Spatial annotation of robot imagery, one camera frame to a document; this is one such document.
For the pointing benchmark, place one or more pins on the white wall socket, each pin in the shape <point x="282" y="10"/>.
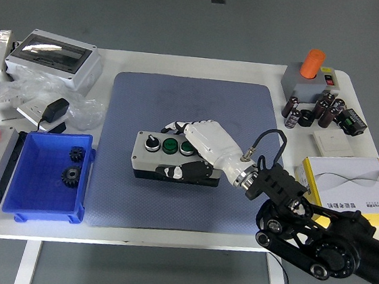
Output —
<point x="31" y="110"/>

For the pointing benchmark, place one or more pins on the grey switch box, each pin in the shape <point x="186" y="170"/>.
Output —
<point x="294" y="82"/>

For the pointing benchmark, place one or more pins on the dark brown cylindrical capacitor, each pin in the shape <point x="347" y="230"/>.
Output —
<point x="328" y="97"/>
<point x="338" y="105"/>
<point x="327" y="116"/>
<point x="290" y="106"/>
<point x="319" y="108"/>

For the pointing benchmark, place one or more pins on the grey four-button control box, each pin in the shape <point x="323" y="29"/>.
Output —
<point x="139" y="164"/>

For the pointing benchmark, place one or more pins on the orange cylinder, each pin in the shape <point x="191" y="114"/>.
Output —
<point x="312" y="65"/>

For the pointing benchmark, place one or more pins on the grey-blue textured mat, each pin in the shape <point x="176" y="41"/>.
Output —
<point x="155" y="206"/>

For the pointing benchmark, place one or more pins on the black power adapter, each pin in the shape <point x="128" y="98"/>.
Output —
<point x="55" y="109"/>

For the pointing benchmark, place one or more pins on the blue plastic bin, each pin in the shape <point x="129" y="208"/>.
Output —
<point x="34" y="197"/>

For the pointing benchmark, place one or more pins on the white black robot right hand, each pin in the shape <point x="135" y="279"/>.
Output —
<point x="213" y="144"/>

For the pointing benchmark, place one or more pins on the yellow white carton box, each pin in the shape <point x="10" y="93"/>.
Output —
<point x="341" y="178"/>

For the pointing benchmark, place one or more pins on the grey enclosure with clear lid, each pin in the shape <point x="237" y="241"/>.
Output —
<point x="81" y="73"/>

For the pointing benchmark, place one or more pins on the clear plastic bag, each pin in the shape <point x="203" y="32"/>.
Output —
<point x="87" y="112"/>

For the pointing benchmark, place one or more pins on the small black bevel gear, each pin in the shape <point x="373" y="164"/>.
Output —
<point x="77" y="154"/>

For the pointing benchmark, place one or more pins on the black silver-printed capacitor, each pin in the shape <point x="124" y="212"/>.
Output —
<point x="292" y="118"/>

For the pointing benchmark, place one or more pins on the white wall switch plate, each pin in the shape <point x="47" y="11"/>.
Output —
<point x="333" y="143"/>

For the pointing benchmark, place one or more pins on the large black bevel gear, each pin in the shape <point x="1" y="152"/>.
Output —
<point x="70" y="176"/>

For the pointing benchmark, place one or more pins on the black module with green terminals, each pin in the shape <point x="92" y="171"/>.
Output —
<point x="351" y="122"/>

